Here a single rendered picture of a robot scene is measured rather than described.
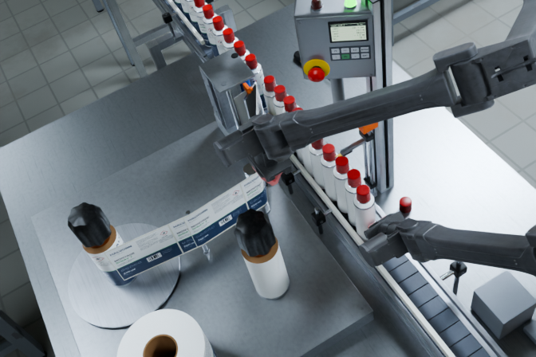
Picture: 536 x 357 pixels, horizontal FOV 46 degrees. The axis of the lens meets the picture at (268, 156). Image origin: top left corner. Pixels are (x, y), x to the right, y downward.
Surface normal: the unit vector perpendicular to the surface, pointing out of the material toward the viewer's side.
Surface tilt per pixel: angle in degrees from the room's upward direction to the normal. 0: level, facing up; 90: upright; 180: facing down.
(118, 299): 0
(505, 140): 0
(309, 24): 90
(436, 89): 65
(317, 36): 90
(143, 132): 0
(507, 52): 61
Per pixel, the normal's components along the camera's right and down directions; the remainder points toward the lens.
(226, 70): -0.16, -0.62
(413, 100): -0.32, 0.45
